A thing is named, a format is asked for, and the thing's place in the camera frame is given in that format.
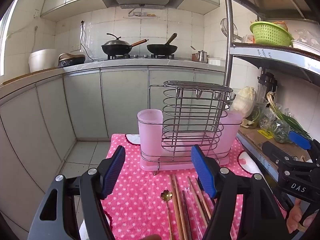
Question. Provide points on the grey base cabinets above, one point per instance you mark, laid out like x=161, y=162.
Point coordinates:
x=125, y=100

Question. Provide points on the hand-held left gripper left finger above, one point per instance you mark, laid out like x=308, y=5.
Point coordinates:
x=113, y=172

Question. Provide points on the dark electric griddle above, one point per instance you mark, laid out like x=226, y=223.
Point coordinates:
x=71, y=61

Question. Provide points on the white rice cooker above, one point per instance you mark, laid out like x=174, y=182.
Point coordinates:
x=41, y=61

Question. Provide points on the small brown pot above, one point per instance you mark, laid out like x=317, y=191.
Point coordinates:
x=195, y=57

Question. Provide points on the glass wall shelf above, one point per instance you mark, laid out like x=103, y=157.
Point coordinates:
x=141, y=15

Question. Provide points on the white lidded container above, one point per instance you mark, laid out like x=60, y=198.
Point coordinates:
x=216, y=61

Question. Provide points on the light wooden chopstick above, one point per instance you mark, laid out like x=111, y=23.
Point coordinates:
x=180, y=205
x=175, y=205

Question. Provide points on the green onions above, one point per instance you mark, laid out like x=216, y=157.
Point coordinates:
x=287, y=120

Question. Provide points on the gold flower spoon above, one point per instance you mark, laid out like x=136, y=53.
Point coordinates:
x=165, y=194

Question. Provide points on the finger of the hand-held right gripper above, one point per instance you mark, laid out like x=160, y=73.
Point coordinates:
x=277, y=152
x=298, y=140

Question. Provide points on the pink polka dot towel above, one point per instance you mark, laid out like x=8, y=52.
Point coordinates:
x=140, y=192

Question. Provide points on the person's right hand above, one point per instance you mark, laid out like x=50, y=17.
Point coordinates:
x=293, y=215

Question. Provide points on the metal kettle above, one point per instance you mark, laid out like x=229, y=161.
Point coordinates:
x=202, y=56

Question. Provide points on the dark brown chopstick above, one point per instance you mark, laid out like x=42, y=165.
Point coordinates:
x=187, y=217
x=205, y=206

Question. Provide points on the orange and white cloth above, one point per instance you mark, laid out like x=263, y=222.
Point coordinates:
x=281, y=25

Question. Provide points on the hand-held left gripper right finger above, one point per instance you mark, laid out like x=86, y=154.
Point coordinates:
x=203, y=172

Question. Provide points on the yellow label sticker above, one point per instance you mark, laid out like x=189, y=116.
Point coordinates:
x=265, y=133

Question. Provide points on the white plastic tub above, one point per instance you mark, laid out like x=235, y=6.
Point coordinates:
x=305, y=45

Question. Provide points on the napa cabbage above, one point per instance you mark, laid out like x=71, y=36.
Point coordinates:
x=243, y=102

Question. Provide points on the black blender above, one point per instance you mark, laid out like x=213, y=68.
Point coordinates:
x=266, y=82

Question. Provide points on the window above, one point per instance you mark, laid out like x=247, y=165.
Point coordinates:
x=2, y=50

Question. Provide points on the reddish brown chopstick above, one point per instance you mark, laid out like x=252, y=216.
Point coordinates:
x=197, y=200

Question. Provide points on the clear plastic chopstick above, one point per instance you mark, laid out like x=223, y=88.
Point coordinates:
x=194, y=222

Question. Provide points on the white wall socket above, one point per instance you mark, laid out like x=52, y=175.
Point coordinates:
x=75, y=47

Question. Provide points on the pink plastic cup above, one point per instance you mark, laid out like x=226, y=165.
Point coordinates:
x=150, y=135
x=231, y=132

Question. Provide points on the pink plastic drip tray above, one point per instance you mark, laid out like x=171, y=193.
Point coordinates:
x=175, y=166

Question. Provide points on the cardboard sheet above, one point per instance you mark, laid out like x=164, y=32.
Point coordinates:
x=252, y=140

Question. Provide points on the metal shelf rack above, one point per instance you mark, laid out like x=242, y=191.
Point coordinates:
x=250, y=51

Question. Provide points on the green plastic basket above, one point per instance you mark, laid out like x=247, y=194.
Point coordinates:
x=270, y=33

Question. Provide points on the black wok with lid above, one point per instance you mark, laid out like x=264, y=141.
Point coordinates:
x=116, y=47

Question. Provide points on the gas stove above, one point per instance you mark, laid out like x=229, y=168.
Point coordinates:
x=136, y=56

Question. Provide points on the plastic bag of greens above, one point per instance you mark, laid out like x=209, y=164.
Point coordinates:
x=280, y=131

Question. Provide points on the clear plastic container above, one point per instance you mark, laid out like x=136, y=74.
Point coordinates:
x=260, y=115

